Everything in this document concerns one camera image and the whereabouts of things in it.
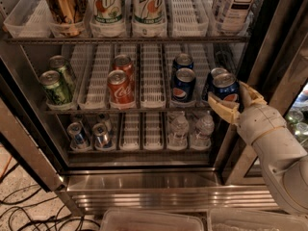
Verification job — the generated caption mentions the black floor cables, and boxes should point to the black floor cables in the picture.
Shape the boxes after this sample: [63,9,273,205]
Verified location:
[0,162,101,231]

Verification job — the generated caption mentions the orange floor cable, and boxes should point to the orange floor cable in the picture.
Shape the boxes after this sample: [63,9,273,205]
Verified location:
[0,155,13,180]

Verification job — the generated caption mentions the front green can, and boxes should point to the front green can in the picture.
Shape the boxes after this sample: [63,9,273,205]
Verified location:
[39,70,72,105]

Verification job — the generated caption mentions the left clear plastic bin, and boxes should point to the left clear plastic bin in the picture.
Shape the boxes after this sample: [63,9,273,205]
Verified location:
[99,209,204,231]

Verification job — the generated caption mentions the blue silver can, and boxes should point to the blue silver can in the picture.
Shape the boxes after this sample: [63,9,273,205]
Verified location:
[96,114,113,133]
[67,122,90,149]
[92,123,112,150]

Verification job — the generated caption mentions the empty white lane tray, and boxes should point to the empty white lane tray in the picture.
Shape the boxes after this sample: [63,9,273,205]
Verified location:
[141,44,166,109]

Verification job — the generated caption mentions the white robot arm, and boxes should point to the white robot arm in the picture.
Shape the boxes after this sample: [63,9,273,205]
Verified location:
[208,82,308,215]

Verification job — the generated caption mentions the rear green can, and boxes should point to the rear green can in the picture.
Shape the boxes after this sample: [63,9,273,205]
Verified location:
[49,55,76,92]

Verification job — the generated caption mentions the left 7up bottle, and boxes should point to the left 7up bottle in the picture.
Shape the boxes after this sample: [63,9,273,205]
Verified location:
[90,0,124,24]

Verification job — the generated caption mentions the white tea bottle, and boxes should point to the white tea bottle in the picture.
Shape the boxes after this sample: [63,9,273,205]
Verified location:
[212,0,254,35]

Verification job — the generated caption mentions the pepsi can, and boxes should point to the pepsi can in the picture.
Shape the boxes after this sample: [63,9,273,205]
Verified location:
[172,53,193,72]
[213,73,240,102]
[202,67,227,101]
[171,68,196,103]

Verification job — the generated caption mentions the clear water bottle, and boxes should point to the clear water bottle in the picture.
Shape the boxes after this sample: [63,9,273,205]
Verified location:
[191,115,215,150]
[168,115,189,151]

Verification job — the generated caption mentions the front right blue silver can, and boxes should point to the front right blue silver can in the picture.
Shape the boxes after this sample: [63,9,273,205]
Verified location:
[92,123,112,150]

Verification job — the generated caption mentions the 7up bottle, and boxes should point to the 7up bottle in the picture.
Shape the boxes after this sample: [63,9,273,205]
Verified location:
[133,0,164,24]
[90,0,124,24]

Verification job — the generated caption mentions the middle wire shelf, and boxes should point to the middle wire shelf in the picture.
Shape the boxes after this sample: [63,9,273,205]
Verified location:
[45,106,213,115]

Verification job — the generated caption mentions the top wire shelf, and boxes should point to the top wire shelf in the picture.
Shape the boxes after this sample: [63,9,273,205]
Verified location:
[4,36,249,44]

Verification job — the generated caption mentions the front left blue silver can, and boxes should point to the front left blue silver can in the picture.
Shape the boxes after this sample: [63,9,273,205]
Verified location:
[67,122,90,149]

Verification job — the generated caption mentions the wire shelf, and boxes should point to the wire shelf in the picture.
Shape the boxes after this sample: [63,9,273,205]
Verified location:
[4,36,249,44]
[45,106,213,115]

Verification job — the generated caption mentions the glass fridge door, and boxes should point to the glass fridge door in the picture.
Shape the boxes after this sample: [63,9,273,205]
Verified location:
[220,0,308,186]

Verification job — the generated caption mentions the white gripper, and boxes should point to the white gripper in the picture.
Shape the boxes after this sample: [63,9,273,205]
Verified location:
[208,81,286,145]

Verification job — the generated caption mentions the stainless steel fridge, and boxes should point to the stainless steel fridge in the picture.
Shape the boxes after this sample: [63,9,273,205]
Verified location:
[0,0,308,218]

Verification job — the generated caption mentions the front red coca-cola can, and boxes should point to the front red coca-cola can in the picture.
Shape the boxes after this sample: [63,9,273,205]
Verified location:
[107,70,134,104]

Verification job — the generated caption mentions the left clear water bottle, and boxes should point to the left clear water bottle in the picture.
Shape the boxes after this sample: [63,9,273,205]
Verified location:
[168,115,189,151]

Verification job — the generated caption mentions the rear red coca-cola can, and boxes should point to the rear red coca-cola can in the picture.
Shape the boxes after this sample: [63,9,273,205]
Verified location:
[113,54,135,87]

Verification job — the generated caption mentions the right 7up bottle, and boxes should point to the right 7up bottle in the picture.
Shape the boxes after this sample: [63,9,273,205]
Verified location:
[133,0,164,24]

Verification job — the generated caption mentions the green can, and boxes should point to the green can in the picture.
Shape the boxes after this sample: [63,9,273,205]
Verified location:
[49,55,76,92]
[39,70,72,105]

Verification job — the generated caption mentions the red coca-cola can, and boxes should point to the red coca-cola can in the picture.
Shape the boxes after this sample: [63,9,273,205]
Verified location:
[107,70,134,104]
[113,54,135,87]

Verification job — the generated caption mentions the rear right blue silver can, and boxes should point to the rear right blue silver can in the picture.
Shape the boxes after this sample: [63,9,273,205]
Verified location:
[96,114,113,133]

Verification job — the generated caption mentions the right clear plastic bin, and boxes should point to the right clear plastic bin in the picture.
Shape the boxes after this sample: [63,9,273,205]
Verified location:
[207,208,308,231]

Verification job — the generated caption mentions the right clear water bottle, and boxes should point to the right clear water bottle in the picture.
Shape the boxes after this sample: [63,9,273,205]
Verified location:
[191,115,215,150]

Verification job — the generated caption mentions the gold tall can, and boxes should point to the gold tall can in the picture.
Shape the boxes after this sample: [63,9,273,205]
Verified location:
[46,0,88,37]

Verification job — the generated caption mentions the clear plastic bin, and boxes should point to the clear plastic bin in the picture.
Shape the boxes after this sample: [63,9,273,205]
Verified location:
[99,209,204,231]
[207,208,308,231]

